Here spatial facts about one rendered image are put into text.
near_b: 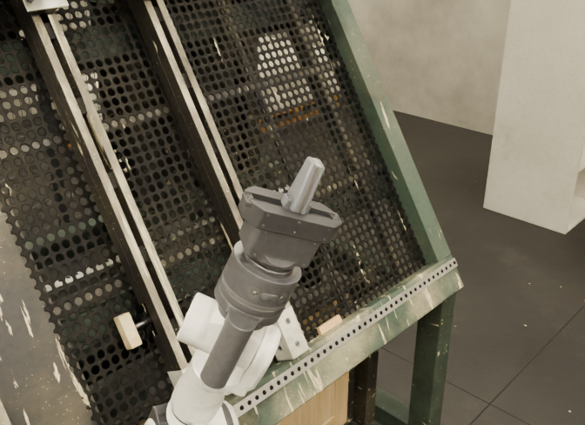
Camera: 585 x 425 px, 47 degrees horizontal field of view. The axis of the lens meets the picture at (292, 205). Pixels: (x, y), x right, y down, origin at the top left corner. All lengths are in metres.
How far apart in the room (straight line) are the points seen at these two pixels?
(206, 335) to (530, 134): 3.87
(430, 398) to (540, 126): 2.38
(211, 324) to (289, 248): 0.14
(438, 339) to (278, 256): 1.69
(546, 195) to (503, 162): 0.35
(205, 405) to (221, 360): 0.18
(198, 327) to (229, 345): 0.06
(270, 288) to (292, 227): 0.08
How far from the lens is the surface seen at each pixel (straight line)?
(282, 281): 0.79
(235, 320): 0.80
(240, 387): 0.92
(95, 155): 1.62
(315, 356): 1.88
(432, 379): 2.54
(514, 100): 4.57
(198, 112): 1.82
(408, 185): 2.27
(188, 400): 0.99
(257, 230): 0.76
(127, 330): 1.61
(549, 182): 4.61
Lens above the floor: 2.04
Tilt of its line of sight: 26 degrees down
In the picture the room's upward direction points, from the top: straight up
